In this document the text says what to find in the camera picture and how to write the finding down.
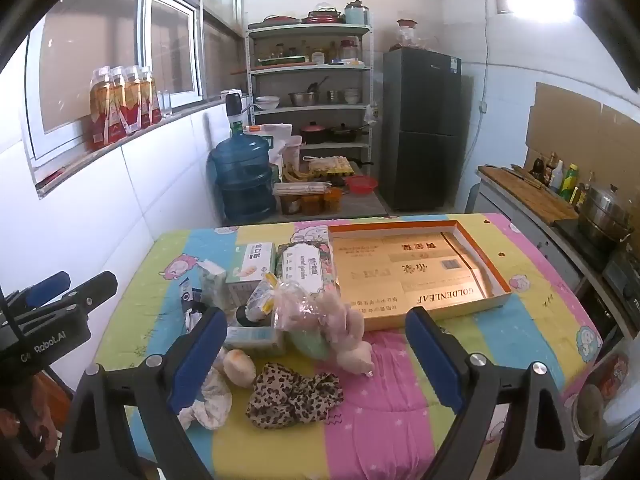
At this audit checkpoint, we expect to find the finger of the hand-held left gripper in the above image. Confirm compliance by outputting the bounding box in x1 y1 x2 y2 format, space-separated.
30 271 119 322
10 271 71 311

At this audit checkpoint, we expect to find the white and green flour sack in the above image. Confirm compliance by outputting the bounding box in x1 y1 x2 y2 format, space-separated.
250 122 296 166

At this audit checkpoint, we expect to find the red lidded pot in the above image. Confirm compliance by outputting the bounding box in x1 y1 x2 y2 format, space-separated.
300 121 328 145

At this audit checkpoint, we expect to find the black wok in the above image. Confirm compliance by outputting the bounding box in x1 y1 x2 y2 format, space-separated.
327 122 371 143

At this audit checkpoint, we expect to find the mint green soft egg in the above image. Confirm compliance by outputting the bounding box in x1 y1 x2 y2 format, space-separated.
289 327 333 361

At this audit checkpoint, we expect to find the soft tissue pack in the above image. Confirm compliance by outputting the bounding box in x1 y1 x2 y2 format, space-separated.
224 326 287 358

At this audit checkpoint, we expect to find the clear flat plastic container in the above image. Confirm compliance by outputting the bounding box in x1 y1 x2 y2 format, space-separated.
274 182 333 196

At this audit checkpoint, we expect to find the low stone topped table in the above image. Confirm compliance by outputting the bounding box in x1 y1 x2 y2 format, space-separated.
270 175 391 221

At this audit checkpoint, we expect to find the pink and white bag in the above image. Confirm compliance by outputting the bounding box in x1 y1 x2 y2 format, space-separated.
281 137 305 171

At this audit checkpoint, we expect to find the white plastic bag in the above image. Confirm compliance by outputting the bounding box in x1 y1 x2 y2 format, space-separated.
595 390 640 466

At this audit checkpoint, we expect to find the green and white box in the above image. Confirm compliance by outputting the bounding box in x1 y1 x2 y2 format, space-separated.
226 242 277 306

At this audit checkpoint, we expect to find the yellow edged snack packet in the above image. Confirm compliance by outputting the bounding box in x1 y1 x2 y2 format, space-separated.
247 272 286 323

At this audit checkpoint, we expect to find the plush doll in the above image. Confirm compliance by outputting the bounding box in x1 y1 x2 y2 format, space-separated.
277 282 375 377

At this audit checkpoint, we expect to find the person's left hand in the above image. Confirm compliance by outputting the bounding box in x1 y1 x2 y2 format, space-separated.
0 377 58 456

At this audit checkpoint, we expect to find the steel steamer pot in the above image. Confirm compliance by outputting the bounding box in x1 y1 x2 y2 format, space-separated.
577 185 633 248

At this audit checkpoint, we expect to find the sliding window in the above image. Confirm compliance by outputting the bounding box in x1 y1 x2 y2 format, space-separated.
25 0 203 161

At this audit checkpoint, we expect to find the leopard print cloth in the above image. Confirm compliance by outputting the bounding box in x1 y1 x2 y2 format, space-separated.
246 362 346 431

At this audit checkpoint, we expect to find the black refrigerator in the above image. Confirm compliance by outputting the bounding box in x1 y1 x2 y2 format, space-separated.
381 50 463 212

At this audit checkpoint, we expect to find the orange-rimmed shallow cardboard box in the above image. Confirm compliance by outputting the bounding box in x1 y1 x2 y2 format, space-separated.
327 217 513 333

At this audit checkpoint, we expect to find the white metal shelf rack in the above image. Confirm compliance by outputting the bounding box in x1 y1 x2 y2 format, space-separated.
245 22 376 176

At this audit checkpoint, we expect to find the green plastic bottle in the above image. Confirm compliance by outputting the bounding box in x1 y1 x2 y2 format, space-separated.
560 164 579 203

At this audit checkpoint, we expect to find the white floral cloth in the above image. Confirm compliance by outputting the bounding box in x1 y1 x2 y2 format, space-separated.
177 345 233 431

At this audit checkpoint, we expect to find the red plastic basket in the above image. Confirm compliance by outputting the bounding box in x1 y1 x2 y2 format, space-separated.
345 175 377 196

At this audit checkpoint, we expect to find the grey counter cabinet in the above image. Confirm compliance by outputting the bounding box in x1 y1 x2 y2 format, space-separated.
470 165 640 341

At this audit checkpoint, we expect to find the small white green carton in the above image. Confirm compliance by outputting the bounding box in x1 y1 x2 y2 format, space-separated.
199 262 228 311

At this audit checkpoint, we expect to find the teal canister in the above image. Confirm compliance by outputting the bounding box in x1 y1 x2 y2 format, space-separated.
344 1 370 26

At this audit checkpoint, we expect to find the cardboard sheet on wall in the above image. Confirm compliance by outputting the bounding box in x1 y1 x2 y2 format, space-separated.
525 82 640 181

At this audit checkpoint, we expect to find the tray of eggs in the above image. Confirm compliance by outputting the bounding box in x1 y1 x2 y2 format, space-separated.
307 156 353 176

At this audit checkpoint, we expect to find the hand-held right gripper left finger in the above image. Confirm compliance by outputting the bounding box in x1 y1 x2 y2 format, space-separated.
54 305 230 480

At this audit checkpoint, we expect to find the glass jar with red lid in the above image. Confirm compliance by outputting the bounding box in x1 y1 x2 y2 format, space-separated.
395 19 421 51

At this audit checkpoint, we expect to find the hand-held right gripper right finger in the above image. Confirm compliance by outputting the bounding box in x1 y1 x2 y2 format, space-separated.
404 306 583 480

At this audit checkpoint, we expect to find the floral tissue box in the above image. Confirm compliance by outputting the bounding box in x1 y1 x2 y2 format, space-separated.
275 241 343 306

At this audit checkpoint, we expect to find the black induction cooker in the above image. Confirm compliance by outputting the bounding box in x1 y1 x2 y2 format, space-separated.
555 217 621 271

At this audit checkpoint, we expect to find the blue water jug with pump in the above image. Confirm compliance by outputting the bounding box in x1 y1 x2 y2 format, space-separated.
207 92 276 223

